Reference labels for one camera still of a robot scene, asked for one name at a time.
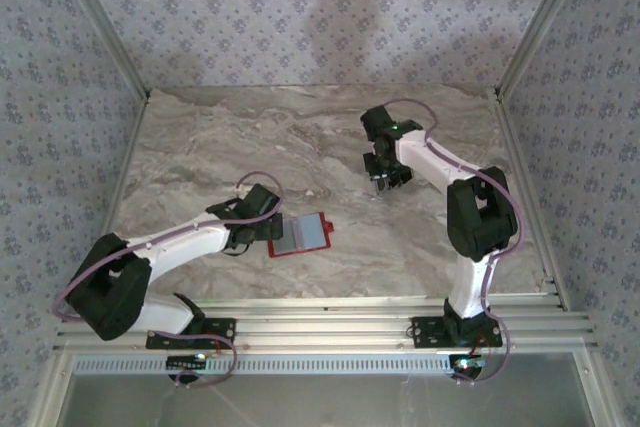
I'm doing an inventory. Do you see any red card holder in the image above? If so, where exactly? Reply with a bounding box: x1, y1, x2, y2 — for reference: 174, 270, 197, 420
267, 210, 335, 260

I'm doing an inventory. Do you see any black left circuit board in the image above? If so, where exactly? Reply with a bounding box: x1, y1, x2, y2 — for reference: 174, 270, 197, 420
167, 354, 209, 372

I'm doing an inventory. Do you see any black circuit board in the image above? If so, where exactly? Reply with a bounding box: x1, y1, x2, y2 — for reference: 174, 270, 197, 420
449, 354, 487, 379
167, 354, 209, 372

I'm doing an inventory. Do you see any black right circuit board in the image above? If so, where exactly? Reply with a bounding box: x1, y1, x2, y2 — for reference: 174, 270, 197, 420
449, 354, 487, 379

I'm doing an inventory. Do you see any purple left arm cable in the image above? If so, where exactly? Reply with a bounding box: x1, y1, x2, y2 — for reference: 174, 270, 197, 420
52, 170, 286, 323

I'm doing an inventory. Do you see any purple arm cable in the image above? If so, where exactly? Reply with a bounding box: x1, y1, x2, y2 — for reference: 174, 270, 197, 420
384, 96, 527, 318
52, 170, 286, 323

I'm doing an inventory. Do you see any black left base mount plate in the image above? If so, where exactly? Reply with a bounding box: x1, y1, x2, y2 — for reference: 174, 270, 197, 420
146, 316, 237, 351

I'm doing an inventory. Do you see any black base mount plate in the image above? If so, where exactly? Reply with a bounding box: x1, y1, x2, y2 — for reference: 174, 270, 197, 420
146, 316, 237, 351
410, 315, 504, 349

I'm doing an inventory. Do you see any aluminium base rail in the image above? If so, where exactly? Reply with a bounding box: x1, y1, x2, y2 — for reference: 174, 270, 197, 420
54, 296, 599, 354

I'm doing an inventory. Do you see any aluminium table side rail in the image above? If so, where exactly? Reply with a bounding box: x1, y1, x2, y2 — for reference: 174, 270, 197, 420
492, 91, 571, 311
79, 94, 151, 303

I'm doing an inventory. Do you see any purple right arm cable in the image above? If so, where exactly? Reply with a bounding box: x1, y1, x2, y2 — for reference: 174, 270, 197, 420
384, 96, 527, 318

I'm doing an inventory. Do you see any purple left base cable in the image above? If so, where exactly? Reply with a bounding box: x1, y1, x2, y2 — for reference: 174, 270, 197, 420
147, 329, 239, 391

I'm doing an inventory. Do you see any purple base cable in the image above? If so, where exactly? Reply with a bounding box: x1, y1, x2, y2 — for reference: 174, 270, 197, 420
454, 311, 510, 387
147, 329, 239, 391

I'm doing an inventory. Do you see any grey slotted cable duct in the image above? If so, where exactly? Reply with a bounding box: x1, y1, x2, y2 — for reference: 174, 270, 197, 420
74, 352, 464, 376

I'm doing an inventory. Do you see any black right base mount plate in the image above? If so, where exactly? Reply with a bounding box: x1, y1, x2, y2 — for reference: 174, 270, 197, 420
410, 315, 504, 349

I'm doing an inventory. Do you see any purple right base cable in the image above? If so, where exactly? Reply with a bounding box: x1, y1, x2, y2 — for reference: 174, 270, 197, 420
454, 311, 510, 387

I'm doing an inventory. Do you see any aluminium frame post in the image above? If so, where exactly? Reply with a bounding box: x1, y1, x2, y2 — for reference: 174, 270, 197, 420
49, 0, 152, 98
494, 0, 599, 98

